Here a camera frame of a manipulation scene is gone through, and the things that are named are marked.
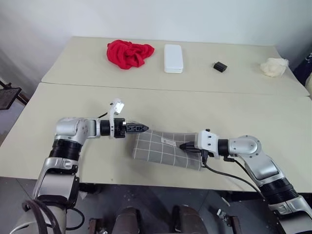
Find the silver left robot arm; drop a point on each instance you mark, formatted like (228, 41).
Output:
(70, 129)

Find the black table frame bracket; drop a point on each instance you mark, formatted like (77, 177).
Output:
(90, 189)

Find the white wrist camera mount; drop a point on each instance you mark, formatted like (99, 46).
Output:
(207, 141)
(112, 114)

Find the crumpled red cloth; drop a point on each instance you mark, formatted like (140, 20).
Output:
(126, 53)

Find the grey plaid pouch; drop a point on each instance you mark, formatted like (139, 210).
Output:
(156, 151)

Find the dark blue object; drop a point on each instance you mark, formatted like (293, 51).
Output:
(304, 63)

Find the dark framed stand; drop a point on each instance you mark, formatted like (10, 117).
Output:
(9, 93)

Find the black table frame bar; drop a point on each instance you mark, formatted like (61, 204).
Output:
(241, 195)

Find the small white floor object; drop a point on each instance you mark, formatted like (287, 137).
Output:
(221, 213)

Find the white cotton wad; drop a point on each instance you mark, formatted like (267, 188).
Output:
(273, 67)

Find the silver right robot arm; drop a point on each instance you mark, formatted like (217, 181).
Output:
(246, 146)

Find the dark rounded shape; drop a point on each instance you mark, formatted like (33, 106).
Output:
(187, 219)
(129, 219)

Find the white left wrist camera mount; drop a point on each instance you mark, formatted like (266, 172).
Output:
(112, 114)

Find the small black adapter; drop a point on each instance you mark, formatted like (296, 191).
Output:
(220, 67)

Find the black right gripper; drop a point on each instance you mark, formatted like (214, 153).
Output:
(204, 153)

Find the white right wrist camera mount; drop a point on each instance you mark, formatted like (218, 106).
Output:
(207, 141)

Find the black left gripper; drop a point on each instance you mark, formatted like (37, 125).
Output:
(119, 130)

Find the white rectangular box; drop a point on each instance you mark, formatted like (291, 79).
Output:
(173, 58)

